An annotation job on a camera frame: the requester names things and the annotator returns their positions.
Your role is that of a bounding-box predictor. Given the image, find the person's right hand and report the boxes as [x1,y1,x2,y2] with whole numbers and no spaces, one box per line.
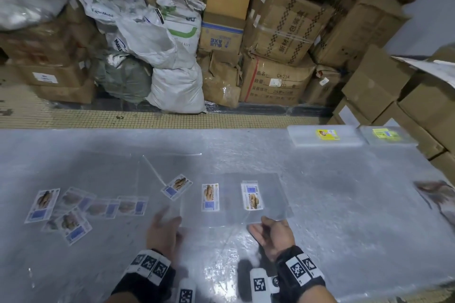
[247,215,296,263]

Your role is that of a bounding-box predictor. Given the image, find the person's left hand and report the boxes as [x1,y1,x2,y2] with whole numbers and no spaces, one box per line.
[146,208,182,261]

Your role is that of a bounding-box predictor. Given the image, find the stack of clear bags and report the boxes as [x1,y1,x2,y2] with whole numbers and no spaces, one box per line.
[179,172,294,229]

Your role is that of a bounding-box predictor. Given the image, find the clear bags with labels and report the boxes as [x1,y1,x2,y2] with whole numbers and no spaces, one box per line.
[24,151,203,247]

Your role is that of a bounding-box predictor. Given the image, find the bag pack with green label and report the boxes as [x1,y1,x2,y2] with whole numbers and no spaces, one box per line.
[359,125,419,146]

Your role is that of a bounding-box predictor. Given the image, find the black marker wristband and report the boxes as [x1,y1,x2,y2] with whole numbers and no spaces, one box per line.
[275,245,326,300]
[112,249,177,303]

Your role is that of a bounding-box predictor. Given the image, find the plain white sack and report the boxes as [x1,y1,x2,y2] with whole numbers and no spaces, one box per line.
[146,63,207,114]

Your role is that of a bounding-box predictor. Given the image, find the cardboard box with red print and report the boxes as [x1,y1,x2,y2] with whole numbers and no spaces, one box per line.
[240,52,317,107]

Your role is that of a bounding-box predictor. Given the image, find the grey-green sack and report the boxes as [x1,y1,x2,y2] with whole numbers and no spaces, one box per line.
[91,52,154,105]

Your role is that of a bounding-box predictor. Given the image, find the small labelled brown box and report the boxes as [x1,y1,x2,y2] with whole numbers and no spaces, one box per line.
[302,64,342,107]

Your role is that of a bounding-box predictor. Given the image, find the torn brown cardboard box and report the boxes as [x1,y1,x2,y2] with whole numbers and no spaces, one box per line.
[197,49,243,108]

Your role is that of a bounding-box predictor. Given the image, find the low cardboard box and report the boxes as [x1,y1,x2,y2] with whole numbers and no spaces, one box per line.
[30,79,96,105]

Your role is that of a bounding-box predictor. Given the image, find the cardboard box with white label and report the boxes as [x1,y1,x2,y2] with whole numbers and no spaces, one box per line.
[9,61,90,88]

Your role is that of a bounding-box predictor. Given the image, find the cardboard boxes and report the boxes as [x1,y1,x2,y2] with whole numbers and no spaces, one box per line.
[327,45,455,186]

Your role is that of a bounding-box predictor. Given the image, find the crumpled white sack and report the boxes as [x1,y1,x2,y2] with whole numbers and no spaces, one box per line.
[106,8,198,69]

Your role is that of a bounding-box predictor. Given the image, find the cardboard box with blue stripe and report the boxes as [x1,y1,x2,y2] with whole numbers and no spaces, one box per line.
[198,11,246,54]

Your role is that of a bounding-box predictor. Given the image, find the cardboard box with checker pattern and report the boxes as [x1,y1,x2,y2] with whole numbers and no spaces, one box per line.
[243,0,335,67]

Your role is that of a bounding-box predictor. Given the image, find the white sack with green print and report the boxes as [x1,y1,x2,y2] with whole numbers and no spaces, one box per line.
[153,0,207,48]

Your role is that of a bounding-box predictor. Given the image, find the large brown cardboard box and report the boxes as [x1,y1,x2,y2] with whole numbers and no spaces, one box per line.
[311,0,411,72]

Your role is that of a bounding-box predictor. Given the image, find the dark cardboard box red marks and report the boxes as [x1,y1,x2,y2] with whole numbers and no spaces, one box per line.
[0,20,95,67]

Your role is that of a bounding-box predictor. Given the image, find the white cardboard sheet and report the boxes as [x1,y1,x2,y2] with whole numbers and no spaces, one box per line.
[392,56,455,89]

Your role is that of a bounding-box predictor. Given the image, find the white sack with blue print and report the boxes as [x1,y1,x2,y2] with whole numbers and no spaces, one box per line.
[78,0,148,25]

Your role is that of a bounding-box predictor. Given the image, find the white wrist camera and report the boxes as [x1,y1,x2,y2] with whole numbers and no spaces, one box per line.
[176,277,196,303]
[248,267,280,303]

